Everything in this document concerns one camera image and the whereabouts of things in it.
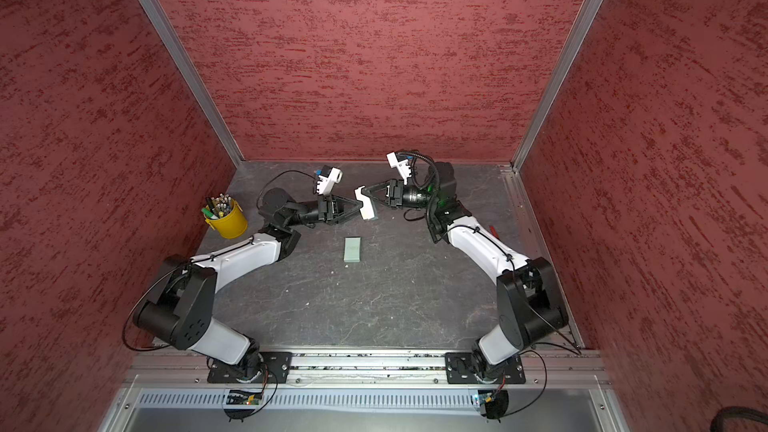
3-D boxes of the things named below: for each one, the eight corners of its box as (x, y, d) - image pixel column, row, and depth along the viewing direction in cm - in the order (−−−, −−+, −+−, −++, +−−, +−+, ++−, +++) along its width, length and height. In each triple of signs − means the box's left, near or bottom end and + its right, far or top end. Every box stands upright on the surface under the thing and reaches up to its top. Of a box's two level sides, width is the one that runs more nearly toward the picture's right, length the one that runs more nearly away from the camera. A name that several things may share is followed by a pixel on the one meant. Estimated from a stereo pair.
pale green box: (343, 262, 95) (342, 259, 93) (345, 241, 100) (344, 237, 98) (359, 262, 95) (359, 259, 93) (361, 241, 100) (360, 237, 98)
